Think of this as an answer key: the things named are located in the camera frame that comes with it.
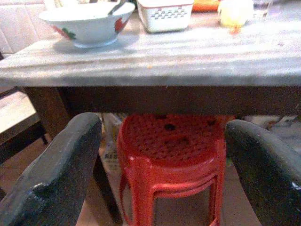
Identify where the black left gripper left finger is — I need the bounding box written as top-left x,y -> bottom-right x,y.
0,112 -> 103,226

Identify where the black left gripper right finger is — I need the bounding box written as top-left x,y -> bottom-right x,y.
224,119 -> 301,226

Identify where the printed plastic bag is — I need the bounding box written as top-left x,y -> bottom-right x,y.
98,113 -> 129,189

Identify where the dark wooden bench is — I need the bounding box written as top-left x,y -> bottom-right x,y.
0,87 -> 49,165

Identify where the red plastic stool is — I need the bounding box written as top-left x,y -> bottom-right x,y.
116,113 -> 236,226

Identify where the grey wooden table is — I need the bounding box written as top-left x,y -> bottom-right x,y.
0,9 -> 301,226

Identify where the white bowl with red flowers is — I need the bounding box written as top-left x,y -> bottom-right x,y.
39,1 -> 136,49

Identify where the yellow white cup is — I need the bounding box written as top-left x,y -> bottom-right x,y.
217,0 -> 254,35

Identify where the dark spoon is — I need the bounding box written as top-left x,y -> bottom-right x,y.
107,0 -> 129,16

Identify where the orange flat item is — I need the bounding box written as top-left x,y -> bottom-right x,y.
192,0 -> 221,12

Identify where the white square container red rim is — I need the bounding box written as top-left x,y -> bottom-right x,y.
135,0 -> 195,33

